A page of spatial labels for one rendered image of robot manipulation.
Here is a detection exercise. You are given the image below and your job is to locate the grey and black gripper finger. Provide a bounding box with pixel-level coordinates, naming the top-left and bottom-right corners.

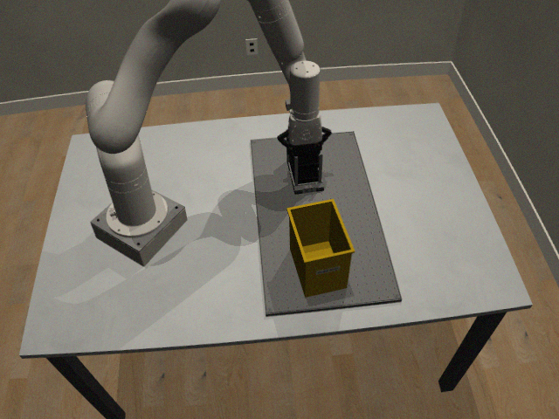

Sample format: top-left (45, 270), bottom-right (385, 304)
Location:
top-left (316, 127), bottom-right (332, 154)
top-left (277, 130), bottom-right (293, 158)

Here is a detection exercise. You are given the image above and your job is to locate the yellow open-top bin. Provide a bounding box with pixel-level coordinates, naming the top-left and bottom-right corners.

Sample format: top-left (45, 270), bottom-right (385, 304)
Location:
top-left (286, 199), bottom-right (355, 298)

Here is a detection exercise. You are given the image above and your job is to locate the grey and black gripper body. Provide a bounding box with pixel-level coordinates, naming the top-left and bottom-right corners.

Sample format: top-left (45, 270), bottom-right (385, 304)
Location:
top-left (287, 113), bottom-right (322, 146)

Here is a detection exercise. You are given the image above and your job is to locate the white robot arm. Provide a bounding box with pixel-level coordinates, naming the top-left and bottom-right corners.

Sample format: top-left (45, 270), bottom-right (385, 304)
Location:
top-left (86, 0), bottom-right (321, 237)

